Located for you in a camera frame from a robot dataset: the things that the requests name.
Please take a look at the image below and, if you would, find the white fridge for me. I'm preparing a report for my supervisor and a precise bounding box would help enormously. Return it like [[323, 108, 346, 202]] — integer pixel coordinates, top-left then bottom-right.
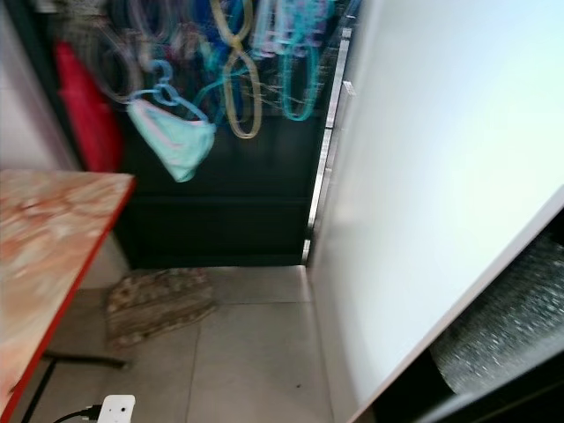
[[304, 0, 564, 423]]

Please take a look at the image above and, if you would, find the black metal table leg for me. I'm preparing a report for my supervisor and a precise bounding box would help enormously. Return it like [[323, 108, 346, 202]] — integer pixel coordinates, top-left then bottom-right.
[[20, 351, 130, 423]]

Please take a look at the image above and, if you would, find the blue plastic hanger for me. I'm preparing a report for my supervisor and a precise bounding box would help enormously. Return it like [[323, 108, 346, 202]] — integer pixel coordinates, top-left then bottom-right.
[[141, 60, 212, 120]]

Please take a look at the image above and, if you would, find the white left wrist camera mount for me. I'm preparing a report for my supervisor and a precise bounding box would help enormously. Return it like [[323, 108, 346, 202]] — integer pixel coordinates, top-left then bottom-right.
[[97, 394, 137, 423]]

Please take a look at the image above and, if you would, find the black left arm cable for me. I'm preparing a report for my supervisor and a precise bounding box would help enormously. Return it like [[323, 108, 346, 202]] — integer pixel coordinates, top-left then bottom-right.
[[53, 404, 102, 423]]

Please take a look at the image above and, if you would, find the light blue underwear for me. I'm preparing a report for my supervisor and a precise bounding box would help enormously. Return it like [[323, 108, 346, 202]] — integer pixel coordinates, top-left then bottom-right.
[[126, 97, 218, 183]]

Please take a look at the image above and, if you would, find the teal plastic hanger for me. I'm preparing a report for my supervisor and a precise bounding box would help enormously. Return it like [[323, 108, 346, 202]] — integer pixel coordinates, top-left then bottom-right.
[[278, 35, 323, 122]]

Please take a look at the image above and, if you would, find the brown patterned doormat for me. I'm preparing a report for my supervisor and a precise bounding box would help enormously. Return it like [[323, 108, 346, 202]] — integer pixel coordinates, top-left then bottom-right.
[[104, 269, 219, 347]]

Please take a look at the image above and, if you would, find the orange marble pattern table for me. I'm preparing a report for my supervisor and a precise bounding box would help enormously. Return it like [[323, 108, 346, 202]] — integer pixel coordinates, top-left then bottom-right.
[[0, 167, 137, 423]]

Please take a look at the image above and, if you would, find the red bag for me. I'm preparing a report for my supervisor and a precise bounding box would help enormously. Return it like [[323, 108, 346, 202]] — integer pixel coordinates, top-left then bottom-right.
[[53, 40, 126, 173]]

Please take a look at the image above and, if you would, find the olive yellow hanger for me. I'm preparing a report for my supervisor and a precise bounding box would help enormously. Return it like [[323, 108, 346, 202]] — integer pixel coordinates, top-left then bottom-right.
[[211, 0, 265, 140]]

